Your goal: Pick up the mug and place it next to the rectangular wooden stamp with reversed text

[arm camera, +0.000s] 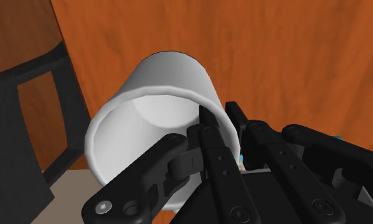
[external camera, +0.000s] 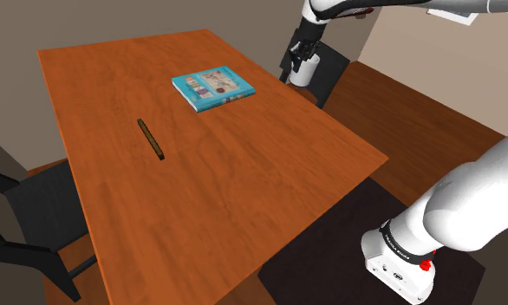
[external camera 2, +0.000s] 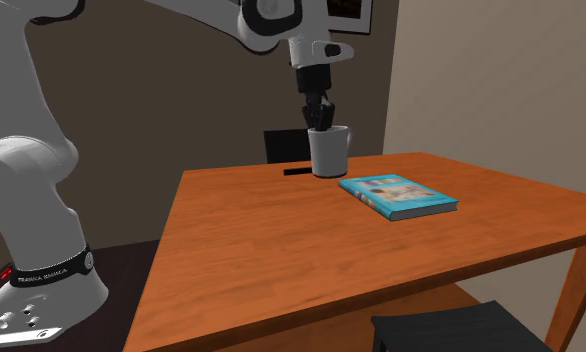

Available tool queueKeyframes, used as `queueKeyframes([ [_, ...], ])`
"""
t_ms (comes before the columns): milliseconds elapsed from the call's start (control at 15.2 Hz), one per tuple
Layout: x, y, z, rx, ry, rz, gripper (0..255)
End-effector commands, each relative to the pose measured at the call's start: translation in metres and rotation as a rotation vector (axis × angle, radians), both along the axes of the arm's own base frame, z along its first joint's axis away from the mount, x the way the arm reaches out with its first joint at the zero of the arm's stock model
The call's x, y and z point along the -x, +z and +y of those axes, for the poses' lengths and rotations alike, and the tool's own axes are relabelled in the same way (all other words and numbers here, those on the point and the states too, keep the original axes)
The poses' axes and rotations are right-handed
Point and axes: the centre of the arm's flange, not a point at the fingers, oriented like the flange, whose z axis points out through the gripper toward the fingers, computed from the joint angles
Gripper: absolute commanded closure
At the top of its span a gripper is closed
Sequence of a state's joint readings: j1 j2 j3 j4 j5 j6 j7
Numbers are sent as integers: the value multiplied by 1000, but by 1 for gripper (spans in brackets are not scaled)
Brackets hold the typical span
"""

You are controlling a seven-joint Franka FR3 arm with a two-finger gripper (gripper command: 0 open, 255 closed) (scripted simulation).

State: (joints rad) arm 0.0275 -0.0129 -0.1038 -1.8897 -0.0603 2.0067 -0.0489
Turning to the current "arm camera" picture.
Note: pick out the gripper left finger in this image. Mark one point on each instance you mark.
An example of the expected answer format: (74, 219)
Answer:
(161, 167)

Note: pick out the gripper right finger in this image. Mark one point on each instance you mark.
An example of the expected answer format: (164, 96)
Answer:
(301, 155)

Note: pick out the white cup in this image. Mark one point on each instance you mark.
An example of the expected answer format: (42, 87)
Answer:
(161, 93)

